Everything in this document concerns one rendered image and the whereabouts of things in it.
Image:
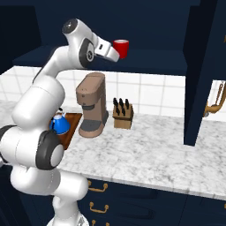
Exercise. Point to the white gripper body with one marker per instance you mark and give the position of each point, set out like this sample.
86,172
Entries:
112,54

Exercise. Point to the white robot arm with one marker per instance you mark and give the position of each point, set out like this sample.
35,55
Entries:
38,97

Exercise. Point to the brown coffee machine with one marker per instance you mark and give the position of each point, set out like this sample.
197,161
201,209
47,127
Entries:
91,97

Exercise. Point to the blue kettle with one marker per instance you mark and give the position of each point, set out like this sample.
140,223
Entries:
60,124

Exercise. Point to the brown wooden tray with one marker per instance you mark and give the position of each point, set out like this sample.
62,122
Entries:
72,126

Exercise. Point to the navy cabinet door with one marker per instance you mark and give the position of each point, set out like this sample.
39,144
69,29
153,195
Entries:
203,73
17,38

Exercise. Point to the navy base cupboard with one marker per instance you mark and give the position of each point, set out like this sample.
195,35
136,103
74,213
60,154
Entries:
206,212

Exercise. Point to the red mug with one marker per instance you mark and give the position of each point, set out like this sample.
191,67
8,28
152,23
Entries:
123,47

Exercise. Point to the navy drawer front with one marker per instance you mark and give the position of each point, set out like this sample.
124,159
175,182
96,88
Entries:
138,213
138,191

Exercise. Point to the wooden knife block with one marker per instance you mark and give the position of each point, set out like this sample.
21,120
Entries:
123,120

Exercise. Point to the navy wall cabinet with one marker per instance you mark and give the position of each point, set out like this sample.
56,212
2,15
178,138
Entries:
153,60

